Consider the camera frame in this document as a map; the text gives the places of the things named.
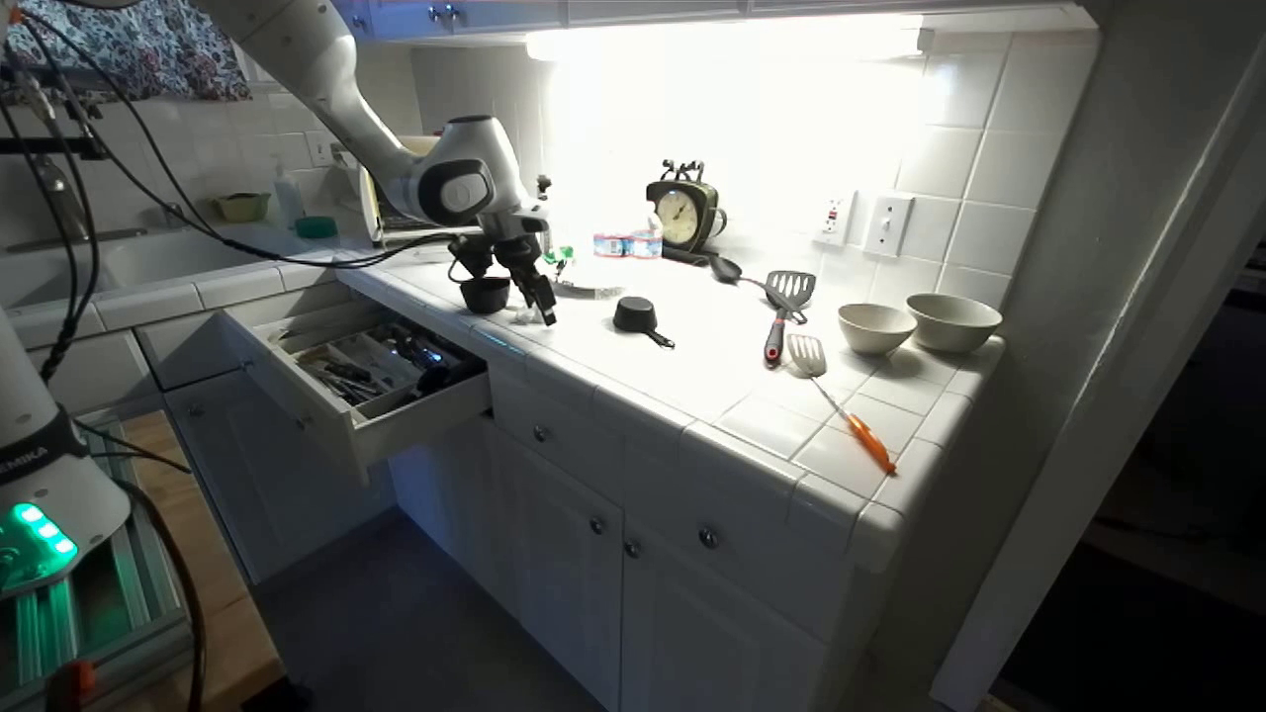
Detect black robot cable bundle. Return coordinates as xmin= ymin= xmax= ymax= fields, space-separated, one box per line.
xmin=0 ymin=0 xmax=451 ymax=712

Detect small black handled pan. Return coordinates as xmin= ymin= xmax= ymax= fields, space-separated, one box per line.
xmin=610 ymin=294 xmax=679 ymax=352

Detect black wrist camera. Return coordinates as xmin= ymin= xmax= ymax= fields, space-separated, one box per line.
xmin=446 ymin=233 xmax=512 ymax=283

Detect white wall outlet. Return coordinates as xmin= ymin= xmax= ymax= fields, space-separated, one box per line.
xmin=858 ymin=191 xmax=917 ymax=266
xmin=811 ymin=186 xmax=858 ymax=254

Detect slotted spatula red handle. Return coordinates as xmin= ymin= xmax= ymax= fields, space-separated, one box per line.
xmin=755 ymin=266 xmax=823 ymax=373

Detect clear soap dispenser bottle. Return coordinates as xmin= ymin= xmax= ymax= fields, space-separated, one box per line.
xmin=265 ymin=163 xmax=300 ymax=228

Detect white ceramic bowl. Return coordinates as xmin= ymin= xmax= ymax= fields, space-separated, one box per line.
xmin=835 ymin=298 xmax=921 ymax=358
xmin=901 ymin=287 xmax=1008 ymax=355

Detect yellow sponge holder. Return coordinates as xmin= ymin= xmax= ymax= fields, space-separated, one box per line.
xmin=213 ymin=191 xmax=277 ymax=225

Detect clear plastic water bottle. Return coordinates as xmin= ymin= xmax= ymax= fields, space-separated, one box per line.
xmin=590 ymin=209 xmax=665 ymax=266

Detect orange handled knife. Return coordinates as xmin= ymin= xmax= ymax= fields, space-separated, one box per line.
xmin=811 ymin=381 xmax=901 ymax=482

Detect white tiled sink counter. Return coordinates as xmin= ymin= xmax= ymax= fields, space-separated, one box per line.
xmin=0 ymin=221 xmax=400 ymax=588

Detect white plate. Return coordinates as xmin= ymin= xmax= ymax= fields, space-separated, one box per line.
xmin=550 ymin=270 xmax=627 ymax=302

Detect open white drawer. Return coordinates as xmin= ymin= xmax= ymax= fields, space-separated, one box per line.
xmin=217 ymin=287 xmax=495 ymax=465

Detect white toaster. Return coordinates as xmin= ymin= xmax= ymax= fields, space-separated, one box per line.
xmin=628 ymin=159 xmax=732 ymax=270

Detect white upper cabinets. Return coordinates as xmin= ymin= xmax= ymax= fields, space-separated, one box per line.
xmin=329 ymin=0 xmax=1101 ymax=41

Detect floral curtain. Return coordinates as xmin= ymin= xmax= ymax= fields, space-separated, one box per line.
xmin=0 ymin=0 xmax=256 ymax=111

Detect black ladle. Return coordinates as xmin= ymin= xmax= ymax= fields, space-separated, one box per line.
xmin=661 ymin=244 xmax=751 ymax=287

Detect white cabinets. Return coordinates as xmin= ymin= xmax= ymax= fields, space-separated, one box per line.
xmin=329 ymin=0 xmax=1101 ymax=41
xmin=380 ymin=349 xmax=926 ymax=712

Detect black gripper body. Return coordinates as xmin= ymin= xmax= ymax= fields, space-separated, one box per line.
xmin=487 ymin=209 xmax=554 ymax=277

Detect grey cutlery organizer tray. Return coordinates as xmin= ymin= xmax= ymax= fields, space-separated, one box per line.
xmin=280 ymin=320 xmax=468 ymax=420

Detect under-cabinet light strip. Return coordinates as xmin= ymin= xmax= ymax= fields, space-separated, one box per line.
xmin=519 ymin=13 xmax=930 ymax=68

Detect white lower cabinets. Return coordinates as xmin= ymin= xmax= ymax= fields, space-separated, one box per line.
xmin=380 ymin=349 xmax=926 ymax=712

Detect small black pot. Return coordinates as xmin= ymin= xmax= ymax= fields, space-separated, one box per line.
xmin=455 ymin=271 xmax=513 ymax=316

